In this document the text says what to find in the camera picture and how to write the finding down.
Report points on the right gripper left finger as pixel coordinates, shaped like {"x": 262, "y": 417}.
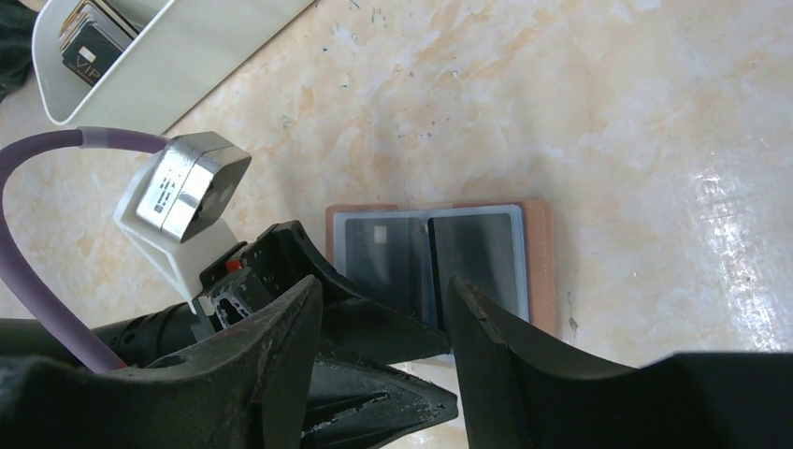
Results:
{"x": 245, "y": 387}

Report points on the dark card sleeve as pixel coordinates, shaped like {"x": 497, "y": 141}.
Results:
{"x": 485, "y": 248}

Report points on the grey card left sleeve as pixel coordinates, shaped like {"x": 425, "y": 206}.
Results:
{"x": 386, "y": 258}

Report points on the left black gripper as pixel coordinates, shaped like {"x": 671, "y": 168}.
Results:
{"x": 350, "y": 405}

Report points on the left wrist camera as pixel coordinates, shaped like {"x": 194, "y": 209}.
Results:
{"x": 172, "y": 208}

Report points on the brown leather card holder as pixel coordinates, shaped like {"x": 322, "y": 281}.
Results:
{"x": 539, "y": 244}

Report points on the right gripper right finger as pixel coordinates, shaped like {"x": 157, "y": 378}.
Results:
{"x": 522, "y": 388}

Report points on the white oblong plastic bin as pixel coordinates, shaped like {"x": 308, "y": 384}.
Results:
{"x": 184, "y": 50}

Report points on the stack of cards in bin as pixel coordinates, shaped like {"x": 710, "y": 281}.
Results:
{"x": 93, "y": 37}

